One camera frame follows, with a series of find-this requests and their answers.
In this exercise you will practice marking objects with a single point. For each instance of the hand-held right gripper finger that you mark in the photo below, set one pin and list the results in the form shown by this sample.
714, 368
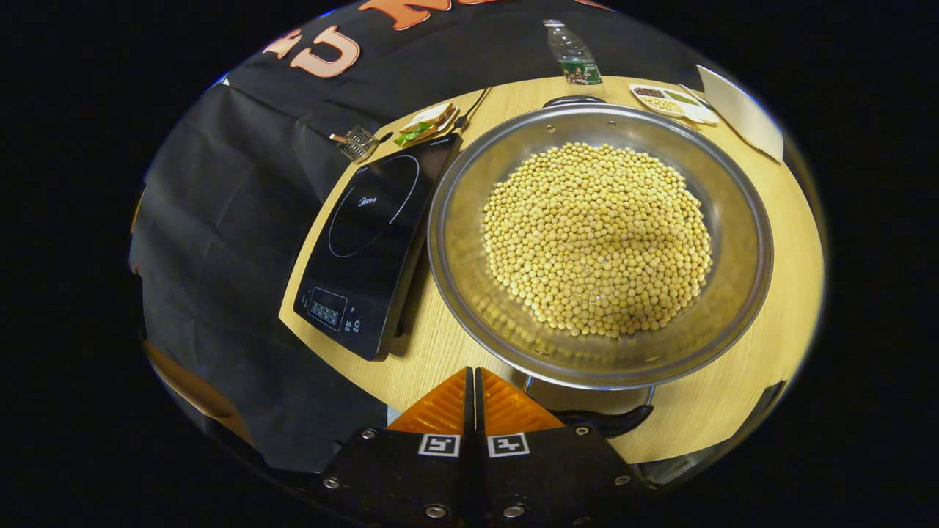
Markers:
468, 469
482, 469

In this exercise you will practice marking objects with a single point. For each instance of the black induction cooktop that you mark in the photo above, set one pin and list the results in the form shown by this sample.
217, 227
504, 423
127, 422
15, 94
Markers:
367, 242

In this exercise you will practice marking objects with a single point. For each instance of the pile of yellow soybeans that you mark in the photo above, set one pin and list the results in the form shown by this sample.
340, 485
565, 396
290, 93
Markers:
598, 242

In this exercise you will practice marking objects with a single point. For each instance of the small white plate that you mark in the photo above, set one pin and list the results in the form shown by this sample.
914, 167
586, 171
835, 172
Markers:
442, 130

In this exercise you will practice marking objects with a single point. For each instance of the black backdrop cloth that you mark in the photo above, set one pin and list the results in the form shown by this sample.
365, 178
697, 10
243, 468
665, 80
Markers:
220, 220

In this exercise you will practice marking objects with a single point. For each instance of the sandwich with lettuce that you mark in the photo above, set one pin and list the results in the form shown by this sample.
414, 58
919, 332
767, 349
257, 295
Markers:
433, 116

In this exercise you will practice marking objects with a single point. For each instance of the white divided bean dish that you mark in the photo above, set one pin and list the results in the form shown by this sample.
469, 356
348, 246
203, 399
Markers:
671, 103

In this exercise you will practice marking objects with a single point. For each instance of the clear plastic water bottle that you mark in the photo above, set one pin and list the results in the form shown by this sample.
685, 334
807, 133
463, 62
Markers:
576, 62

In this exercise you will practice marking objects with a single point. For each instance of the white toaster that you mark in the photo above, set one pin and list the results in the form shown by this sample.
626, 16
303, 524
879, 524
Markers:
741, 117

